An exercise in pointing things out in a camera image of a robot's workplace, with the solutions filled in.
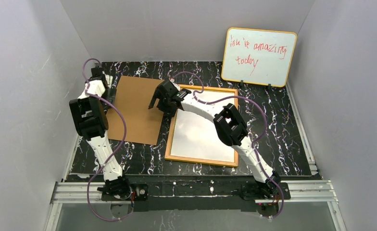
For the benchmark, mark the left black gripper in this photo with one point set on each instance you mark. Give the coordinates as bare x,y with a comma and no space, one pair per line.
111,94

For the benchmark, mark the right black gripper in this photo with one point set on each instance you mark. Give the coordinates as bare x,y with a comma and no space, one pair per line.
160,94

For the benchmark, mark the brown backing board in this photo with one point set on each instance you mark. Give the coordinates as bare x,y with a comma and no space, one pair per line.
132,99

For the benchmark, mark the building and sky photo board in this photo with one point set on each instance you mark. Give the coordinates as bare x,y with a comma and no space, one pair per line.
204,134

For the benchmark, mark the yellow wooden picture frame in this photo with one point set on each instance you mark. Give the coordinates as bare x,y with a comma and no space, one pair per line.
169,137

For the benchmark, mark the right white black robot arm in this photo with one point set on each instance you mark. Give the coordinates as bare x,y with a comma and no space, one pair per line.
230,127

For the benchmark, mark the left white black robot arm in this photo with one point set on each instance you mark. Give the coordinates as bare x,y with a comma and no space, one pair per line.
91,124

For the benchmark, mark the whiteboard with red writing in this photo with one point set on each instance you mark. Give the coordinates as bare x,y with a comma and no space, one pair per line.
255,56

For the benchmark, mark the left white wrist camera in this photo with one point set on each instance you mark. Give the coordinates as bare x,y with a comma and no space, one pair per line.
109,80

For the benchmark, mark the aluminium rail with black bases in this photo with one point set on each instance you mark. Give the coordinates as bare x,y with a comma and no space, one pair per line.
150,193

